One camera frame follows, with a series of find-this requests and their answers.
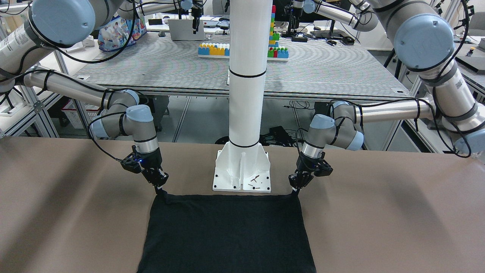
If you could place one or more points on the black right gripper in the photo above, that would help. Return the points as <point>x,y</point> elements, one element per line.
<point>153,162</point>

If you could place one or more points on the white pillar with base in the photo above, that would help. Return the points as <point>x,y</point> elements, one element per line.
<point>243,165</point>

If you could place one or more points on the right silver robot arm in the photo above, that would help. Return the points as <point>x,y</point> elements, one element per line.
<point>55,25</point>

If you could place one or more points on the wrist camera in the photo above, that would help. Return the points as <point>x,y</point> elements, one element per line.
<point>322,168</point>
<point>131,163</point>

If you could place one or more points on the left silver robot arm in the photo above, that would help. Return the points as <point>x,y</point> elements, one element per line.
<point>424,42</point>

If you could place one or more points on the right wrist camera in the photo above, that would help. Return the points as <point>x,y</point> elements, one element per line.
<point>131,163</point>

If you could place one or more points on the colourful toy blocks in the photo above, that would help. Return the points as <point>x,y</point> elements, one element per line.
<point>251,33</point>

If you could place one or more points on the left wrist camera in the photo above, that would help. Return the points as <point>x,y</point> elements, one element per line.
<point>322,168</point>

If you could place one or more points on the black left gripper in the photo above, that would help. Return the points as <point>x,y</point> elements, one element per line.
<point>307,165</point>

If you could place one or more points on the black printed t-shirt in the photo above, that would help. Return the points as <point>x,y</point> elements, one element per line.
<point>226,234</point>

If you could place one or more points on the striped table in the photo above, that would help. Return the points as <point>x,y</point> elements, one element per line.
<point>315,71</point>

